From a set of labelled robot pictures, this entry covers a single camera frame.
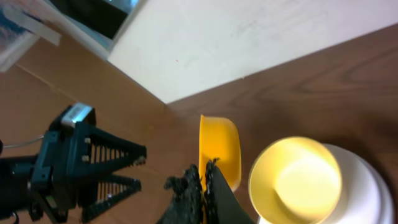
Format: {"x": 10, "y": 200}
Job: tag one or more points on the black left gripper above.
{"x": 38, "y": 184}

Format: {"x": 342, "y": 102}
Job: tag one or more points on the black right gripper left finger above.
{"x": 186, "y": 203}

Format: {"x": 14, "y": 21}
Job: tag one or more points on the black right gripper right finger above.
{"x": 221, "y": 205}

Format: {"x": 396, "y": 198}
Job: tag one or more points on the yellow measuring scoop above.
{"x": 219, "y": 139}

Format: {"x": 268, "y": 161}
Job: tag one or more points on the pale yellow bowl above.
{"x": 295, "y": 180}

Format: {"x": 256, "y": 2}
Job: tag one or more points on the white digital kitchen scale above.
{"x": 365, "y": 197}

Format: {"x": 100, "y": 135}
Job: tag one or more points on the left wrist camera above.
{"x": 79, "y": 112}

